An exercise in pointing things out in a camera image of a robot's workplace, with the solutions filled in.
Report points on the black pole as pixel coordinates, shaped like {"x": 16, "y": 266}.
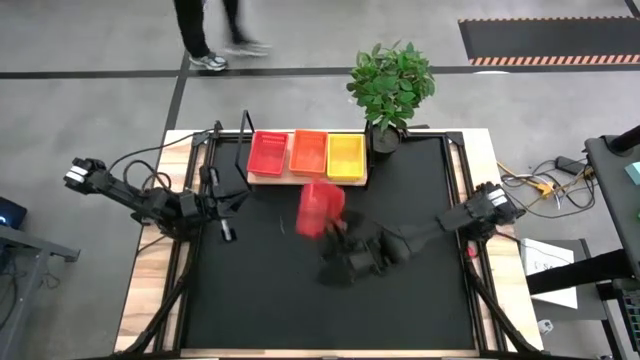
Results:
{"x": 625, "y": 140}

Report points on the yellow plastic basket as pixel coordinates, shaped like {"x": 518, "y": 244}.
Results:
{"x": 346, "y": 157}

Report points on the black side desk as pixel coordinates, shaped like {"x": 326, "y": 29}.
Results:
{"x": 615, "y": 200}

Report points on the small white floor object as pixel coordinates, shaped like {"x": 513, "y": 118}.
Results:
{"x": 545, "y": 327}

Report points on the green leafy plant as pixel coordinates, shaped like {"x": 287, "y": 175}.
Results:
{"x": 390, "y": 85}

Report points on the grey desk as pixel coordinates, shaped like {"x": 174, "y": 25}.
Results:
{"x": 30, "y": 245}

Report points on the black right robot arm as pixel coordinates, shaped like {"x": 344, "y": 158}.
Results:
{"x": 425, "y": 227}

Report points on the orange plastic basket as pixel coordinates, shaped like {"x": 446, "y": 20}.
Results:
{"x": 308, "y": 152}

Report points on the black plant pot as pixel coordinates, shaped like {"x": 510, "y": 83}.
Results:
{"x": 384, "y": 143}

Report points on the white cardboard box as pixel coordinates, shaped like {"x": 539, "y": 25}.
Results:
{"x": 537, "y": 252}

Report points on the black metal table frame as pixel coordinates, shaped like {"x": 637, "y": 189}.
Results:
{"x": 201, "y": 138}

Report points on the small red clip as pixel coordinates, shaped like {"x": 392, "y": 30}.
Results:
{"x": 470, "y": 251}

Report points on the teal object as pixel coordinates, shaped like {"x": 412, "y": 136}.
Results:
{"x": 634, "y": 173}

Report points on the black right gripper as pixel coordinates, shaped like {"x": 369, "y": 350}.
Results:
{"x": 355, "y": 260}

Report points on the person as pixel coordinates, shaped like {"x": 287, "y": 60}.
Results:
{"x": 192, "y": 30}

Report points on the red plastic basket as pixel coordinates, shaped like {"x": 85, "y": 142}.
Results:
{"x": 315, "y": 210}
{"x": 267, "y": 155}

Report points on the black slotted rack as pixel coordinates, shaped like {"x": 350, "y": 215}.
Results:
{"x": 631, "y": 320}

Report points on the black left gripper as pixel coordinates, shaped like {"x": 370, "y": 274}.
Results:
{"x": 210, "y": 207}

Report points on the black power adapter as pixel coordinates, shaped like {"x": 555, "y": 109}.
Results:
{"x": 568, "y": 165}

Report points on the black hazard-striped floor mat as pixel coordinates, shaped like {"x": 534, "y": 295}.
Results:
{"x": 550, "y": 40}

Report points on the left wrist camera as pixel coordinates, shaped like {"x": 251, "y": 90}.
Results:
{"x": 190, "y": 205}

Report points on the dark device with blue light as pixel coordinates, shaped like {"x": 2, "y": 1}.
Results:
{"x": 12, "y": 212}

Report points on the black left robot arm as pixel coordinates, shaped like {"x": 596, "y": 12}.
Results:
{"x": 125, "y": 192}

